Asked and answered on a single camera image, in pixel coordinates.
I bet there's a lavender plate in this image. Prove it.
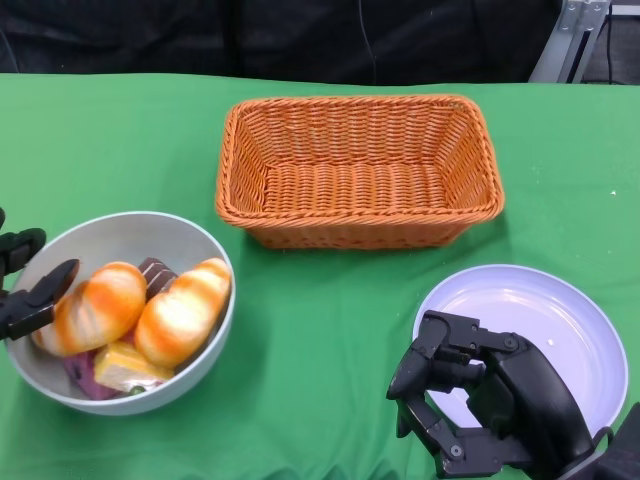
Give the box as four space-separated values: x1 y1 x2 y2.
412 263 629 439

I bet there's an orange wicker basket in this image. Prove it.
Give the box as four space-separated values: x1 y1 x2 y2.
215 94 505 250

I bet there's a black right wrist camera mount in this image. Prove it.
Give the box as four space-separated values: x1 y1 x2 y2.
597 402 640 480

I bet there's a thin black hanging cable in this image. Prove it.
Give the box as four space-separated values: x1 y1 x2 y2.
357 0 377 84

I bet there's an orange striped bread roll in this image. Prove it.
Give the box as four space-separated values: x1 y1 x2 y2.
133 257 233 370
32 261 148 357

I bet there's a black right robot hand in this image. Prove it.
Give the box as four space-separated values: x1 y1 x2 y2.
386 309 601 479

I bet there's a pale green bowl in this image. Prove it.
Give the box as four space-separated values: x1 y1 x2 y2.
4 210 237 416

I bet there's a black cable beside frame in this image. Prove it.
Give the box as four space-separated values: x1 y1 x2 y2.
603 14 616 84

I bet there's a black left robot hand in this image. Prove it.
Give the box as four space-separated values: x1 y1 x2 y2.
0 207 81 341

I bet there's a grey aluminium frame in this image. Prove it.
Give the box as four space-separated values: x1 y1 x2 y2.
528 0 609 84

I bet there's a black backdrop curtain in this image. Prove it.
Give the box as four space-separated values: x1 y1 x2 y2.
0 0 569 85

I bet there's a pink cake slice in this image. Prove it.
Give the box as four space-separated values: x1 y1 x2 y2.
62 349 121 401

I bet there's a brown chocolate cake slice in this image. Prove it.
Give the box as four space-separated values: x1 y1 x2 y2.
138 256 180 301

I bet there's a yellow cake slice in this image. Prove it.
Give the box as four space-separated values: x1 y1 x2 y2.
93 342 175 396

